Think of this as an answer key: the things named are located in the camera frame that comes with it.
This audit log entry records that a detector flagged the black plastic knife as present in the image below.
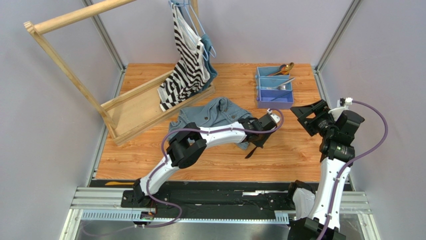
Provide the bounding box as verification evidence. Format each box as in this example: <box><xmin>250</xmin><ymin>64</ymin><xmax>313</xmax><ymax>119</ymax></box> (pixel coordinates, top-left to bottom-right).
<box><xmin>245</xmin><ymin>146</ymin><xmax>258</xmax><ymax>159</ymax></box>

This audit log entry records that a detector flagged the silver metal fork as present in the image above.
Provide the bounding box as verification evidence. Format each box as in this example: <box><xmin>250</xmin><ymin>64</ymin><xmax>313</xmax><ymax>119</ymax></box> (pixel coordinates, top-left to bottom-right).
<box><xmin>265</xmin><ymin>84</ymin><xmax>292</xmax><ymax>91</ymax></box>

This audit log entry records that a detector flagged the silver metal knife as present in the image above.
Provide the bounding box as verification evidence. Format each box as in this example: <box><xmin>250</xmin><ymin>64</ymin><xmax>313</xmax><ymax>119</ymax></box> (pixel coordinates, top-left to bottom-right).
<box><xmin>280</xmin><ymin>77</ymin><xmax>296</xmax><ymax>86</ymax></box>

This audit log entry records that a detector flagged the gold metal spoon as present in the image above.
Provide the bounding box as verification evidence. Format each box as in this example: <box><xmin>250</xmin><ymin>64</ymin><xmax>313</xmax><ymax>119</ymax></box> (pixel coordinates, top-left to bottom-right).
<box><xmin>283</xmin><ymin>62</ymin><xmax>295</xmax><ymax>75</ymax></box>

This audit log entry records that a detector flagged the dark blue plastic knife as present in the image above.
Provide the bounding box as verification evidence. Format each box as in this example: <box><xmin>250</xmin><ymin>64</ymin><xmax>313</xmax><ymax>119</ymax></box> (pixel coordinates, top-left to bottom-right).
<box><xmin>270</xmin><ymin>91</ymin><xmax>293</xmax><ymax>102</ymax></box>

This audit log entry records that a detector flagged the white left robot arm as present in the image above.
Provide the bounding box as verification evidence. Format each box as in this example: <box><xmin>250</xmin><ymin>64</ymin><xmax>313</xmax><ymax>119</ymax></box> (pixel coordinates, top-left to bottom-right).
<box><xmin>132</xmin><ymin>109</ymin><xmax>284</xmax><ymax>206</ymax></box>

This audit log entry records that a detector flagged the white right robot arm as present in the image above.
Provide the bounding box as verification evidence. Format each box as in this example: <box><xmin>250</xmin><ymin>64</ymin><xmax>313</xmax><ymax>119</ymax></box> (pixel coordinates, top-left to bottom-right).
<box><xmin>287</xmin><ymin>97</ymin><xmax>365</xmax><ymax>240</ymax></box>

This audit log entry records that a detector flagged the blue three-compartment organizer tray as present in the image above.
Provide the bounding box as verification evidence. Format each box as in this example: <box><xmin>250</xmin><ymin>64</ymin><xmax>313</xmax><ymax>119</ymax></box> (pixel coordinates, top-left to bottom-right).
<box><xmin>255</xmin><ymin>64</ymin><xmax>295</xmax><ymax>110</ymax></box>

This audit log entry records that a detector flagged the light blue denim jacket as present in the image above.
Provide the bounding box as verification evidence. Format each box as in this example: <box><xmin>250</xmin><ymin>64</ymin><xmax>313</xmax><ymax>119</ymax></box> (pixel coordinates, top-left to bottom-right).
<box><xmin>168</xmin><ymin>97</ymin><xmax>252</xmax><ymax>132</ymax></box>

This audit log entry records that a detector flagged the black white striped top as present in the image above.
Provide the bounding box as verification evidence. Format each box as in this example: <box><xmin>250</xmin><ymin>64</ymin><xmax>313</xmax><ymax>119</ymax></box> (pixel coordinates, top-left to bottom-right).
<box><xmin>157</xmin><ymin>1</ymin><xmax>210</xmax><ymax>112</ymax></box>

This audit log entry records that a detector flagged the teal hanging garment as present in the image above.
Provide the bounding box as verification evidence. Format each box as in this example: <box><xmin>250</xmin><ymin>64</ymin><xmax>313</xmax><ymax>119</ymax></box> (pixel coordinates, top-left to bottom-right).
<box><xmin>201</xmin><ymin>34</ymin><xmax>218</xmax><ymax>91</ymax></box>

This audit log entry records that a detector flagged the wooden clothes rack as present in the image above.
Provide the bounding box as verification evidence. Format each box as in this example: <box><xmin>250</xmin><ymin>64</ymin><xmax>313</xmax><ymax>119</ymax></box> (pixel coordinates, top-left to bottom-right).
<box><xmin>23</xmin><ymin>0</ymin><xmax>216</xmax><ymax>145</ymax></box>

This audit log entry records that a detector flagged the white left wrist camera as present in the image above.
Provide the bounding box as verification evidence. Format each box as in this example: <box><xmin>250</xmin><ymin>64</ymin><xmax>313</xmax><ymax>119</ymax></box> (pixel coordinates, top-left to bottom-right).
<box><xmin>268</xmin><ymin>113</ymin><xmax>281</xmax><ymax>125</ymax></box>

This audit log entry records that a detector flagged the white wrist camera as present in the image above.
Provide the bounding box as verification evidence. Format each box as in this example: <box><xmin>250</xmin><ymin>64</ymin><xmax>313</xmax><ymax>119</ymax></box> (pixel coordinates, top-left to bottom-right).
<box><xmin>268</xmin><ymin>113</ymin><xmax>281</xmax><ymax>125</ymax></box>
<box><xmin>332</xmin><ymin>97</ymin><xmax>353</xmax><ymax>112</ymax></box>

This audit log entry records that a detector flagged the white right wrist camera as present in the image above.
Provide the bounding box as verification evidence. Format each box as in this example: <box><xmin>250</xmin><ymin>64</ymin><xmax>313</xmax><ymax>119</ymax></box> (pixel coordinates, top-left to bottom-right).
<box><xmin>332</xmin><ymin>97</ymin><xmax>353</xmax><ymax>112</ymax></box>

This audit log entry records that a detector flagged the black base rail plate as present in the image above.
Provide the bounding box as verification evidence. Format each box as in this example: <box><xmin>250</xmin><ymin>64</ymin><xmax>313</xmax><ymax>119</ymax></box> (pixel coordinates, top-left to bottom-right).
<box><xmin>120</xmin><ymin>181</ymin><xmax>293</xmax><ymax>220</ymax></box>

